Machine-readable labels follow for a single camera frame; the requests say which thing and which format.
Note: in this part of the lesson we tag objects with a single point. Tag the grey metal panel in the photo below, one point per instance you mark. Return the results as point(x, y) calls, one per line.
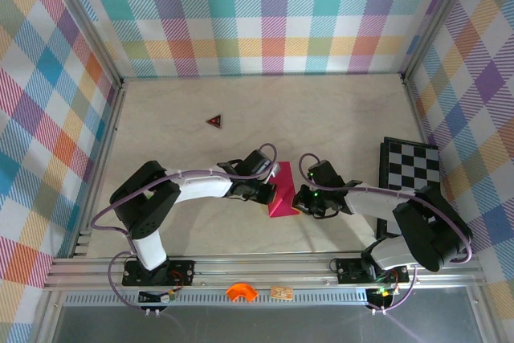
point(261, 325)

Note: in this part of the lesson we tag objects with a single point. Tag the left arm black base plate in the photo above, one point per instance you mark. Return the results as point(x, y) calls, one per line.
point(180, 272)

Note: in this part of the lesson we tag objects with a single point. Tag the pink square paper sheet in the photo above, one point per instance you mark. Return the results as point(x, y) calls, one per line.
point(287, 182)

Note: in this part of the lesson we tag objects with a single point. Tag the small wooden tag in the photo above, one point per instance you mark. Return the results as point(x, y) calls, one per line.
point(281, 292)

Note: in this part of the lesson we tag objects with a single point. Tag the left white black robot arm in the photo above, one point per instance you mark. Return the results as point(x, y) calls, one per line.
point(201, 188)

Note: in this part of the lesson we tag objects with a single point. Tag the aluminium mounting rail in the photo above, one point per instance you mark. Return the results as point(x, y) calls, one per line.
point(261, 270)

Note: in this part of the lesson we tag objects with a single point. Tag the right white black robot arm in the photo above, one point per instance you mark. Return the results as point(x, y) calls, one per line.
point(377, 202)

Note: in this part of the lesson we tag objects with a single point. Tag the aluminium corner post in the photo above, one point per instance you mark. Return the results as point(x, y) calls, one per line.
point(80, 17)
point(439, 17)

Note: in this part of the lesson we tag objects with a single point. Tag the orange curved plastic part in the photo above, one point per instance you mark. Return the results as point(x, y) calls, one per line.
point(241, 290)

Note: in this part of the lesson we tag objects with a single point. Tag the black grey checkerboard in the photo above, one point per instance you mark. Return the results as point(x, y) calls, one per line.
point(413, 162)

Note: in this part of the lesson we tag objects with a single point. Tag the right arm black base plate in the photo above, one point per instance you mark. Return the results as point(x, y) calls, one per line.
point(349, 270)

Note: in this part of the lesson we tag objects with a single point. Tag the small electronics board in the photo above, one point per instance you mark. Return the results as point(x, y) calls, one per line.
point(383, 291)
point(160, 298)

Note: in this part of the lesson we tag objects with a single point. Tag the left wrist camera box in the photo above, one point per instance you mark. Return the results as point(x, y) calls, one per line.
point(257, 162)

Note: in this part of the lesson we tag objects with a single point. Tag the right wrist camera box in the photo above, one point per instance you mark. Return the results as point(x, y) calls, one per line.
point(327, 174)

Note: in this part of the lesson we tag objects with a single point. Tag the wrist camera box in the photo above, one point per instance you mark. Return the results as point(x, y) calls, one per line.
point(257, 162)
point(327, 174)

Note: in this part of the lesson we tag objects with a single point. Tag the small red triangle piece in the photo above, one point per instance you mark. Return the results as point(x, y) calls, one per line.
point(214, 121)

